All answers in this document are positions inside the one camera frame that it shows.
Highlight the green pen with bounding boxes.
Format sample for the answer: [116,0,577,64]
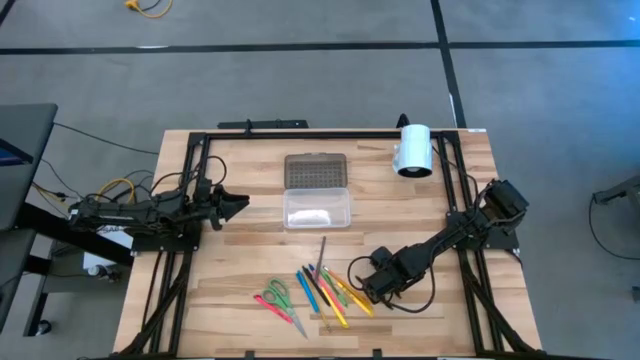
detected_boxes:
[319,269,350,308]

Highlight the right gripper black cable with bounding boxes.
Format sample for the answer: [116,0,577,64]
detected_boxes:
[347,254,437,315]

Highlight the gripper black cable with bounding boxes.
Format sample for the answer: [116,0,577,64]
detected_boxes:
[347,254,437,315]
[149,154,229,197]

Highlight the green-handled scissors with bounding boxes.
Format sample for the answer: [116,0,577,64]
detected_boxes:
[261,277,309,341]

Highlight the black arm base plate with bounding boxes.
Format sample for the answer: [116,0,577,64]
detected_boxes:
[130,219,202,253]
[446,212,521,252]

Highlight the slim yellow pen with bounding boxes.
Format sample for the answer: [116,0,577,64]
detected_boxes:
[333,278,376,319]

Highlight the yellow floor cable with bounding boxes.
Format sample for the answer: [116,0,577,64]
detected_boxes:
[123,0,175,20]

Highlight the grey pencil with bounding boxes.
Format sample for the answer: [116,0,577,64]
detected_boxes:
[314,235,328,282]

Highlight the grey stand leg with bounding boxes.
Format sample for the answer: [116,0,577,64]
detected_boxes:
[592,174,640,206]

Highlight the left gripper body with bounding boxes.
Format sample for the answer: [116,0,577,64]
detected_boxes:
[197,182,227,232]

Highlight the black desk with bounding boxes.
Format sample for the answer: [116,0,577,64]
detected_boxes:
[0,103,59,232]

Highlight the black desk leg beam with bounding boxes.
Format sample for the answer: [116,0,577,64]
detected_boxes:
[14,202,135,267]

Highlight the white cylindrical lamp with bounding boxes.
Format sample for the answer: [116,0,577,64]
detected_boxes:
[392,123,434,180]

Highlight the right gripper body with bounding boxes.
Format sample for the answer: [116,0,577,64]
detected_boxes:
[360,267,401,307]

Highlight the thick yellow highlighter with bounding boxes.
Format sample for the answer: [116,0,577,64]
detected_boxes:
[318,283,351,330]

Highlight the yellow cable bundle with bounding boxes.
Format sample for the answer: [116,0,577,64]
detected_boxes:
[94,177,137,205]

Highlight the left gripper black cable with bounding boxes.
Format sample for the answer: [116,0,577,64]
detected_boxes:
[149,154,229,197]

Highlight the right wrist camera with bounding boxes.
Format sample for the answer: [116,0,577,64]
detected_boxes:
[370,246,396,270]

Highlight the orange pencil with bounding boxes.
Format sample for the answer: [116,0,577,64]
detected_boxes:
[321,265,375,312]

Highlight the clear box with grey lid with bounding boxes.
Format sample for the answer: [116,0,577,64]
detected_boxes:
[282,152,352,230]

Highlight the black power strip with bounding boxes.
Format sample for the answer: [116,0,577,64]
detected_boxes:
[217,118,310,131]

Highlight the black pen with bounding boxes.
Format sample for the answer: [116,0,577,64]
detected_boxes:
[301,265,332,308]

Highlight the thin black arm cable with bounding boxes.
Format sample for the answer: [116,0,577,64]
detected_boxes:
[430,142,482,201]

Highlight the pink pen with blue cap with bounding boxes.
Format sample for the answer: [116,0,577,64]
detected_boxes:
[307,263,347,315]

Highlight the pink highlighter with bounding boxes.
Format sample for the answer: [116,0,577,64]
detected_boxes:
[253,294,294,325]

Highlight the white printed paper sheet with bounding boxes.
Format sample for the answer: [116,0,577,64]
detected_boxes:
[82,223,140,271]

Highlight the black looped floor cable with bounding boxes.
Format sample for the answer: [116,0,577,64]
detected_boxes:
[587,193,640,262]

